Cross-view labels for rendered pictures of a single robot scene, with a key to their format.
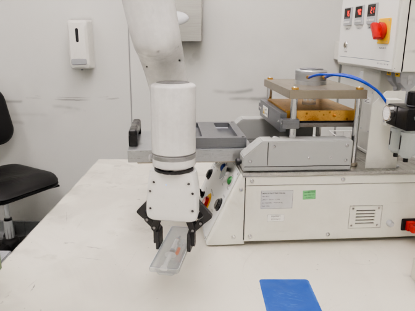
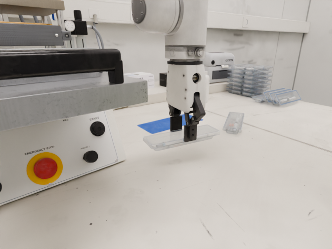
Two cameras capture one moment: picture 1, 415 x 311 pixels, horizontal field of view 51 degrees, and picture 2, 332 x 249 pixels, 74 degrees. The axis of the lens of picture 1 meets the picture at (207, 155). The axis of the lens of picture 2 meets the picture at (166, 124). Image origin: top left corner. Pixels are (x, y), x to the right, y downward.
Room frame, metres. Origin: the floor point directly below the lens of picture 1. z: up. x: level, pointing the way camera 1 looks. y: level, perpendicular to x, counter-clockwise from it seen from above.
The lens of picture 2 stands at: (1.11, 0.44, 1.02)
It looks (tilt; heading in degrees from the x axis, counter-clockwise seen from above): 20 degrees down; 235
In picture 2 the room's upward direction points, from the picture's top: straight up
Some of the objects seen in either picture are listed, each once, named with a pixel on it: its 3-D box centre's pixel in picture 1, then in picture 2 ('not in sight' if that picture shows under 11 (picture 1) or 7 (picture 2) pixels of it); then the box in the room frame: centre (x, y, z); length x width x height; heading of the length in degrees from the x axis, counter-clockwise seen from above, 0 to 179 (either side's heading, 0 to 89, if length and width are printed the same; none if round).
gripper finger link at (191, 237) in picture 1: (196, 234); (174, 117); (0.79, 0.02, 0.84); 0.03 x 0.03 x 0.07; 81
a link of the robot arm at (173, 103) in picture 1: (173, 116); (184, 9); (0.80, 0.06, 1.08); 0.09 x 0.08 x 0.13; 3
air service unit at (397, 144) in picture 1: (400, 124); (73, 33); (0.90, -0.41, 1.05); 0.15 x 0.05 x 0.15; 5
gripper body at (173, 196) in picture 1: (174, 189); (184, 83); (0.80, 0.06, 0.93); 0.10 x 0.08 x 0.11; 81
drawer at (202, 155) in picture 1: (189, 138); (30, 75); (1.08, 0.05, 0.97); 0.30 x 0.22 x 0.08; 95
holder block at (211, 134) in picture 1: (208, 133); not in sight; (1.09, 0.00, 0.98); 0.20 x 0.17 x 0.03; 5
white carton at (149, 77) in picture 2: not in sight; (129, 81); (0.61, -0.59, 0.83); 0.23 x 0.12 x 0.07; 7
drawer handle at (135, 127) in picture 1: (134, 131); (54, 70); (1.07, 0.18, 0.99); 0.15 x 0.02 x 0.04; 5
